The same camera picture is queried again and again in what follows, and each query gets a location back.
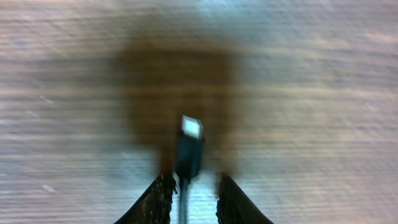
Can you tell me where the black USB charging cable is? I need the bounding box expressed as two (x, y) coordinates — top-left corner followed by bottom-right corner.
(174, 114), (206, 224)

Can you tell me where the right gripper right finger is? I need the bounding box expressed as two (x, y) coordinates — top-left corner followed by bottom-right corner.
(216, 174), (273, 224)

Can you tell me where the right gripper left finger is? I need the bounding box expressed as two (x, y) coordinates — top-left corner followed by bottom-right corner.
(115, 174), (176, 224)

